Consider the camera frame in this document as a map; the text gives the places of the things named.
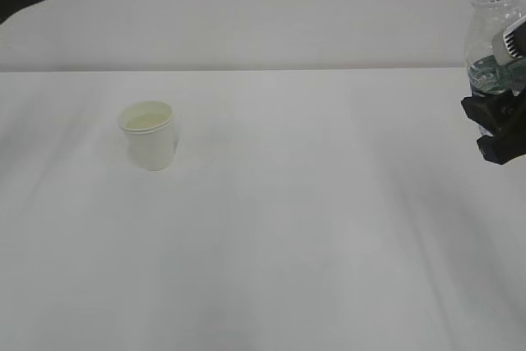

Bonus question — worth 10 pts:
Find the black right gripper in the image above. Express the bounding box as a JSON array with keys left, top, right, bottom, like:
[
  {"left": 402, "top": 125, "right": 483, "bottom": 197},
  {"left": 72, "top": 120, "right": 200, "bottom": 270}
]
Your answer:
[{"left": 461, "top": 90, "right": 525, "bottom": 165}]

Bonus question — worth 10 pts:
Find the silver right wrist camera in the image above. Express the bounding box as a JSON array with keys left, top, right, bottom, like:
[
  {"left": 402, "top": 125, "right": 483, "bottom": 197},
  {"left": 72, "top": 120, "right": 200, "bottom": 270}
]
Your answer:
[{"left": 491, "top": 16, "right": 525, "bottom": 66}]

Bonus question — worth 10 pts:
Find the white paper cup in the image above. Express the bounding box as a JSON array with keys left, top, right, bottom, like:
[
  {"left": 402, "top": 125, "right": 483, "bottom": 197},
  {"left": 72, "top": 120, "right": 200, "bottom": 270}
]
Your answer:
[{"left": 118, "top": 101, "right": 177, "bottom": 171}]

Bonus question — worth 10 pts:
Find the clear water bottle green label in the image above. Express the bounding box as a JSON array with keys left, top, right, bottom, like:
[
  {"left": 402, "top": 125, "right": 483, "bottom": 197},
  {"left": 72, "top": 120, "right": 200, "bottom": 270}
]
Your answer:
[{"left": 464, "top": 0, "right": 525, "bottom": 97}]

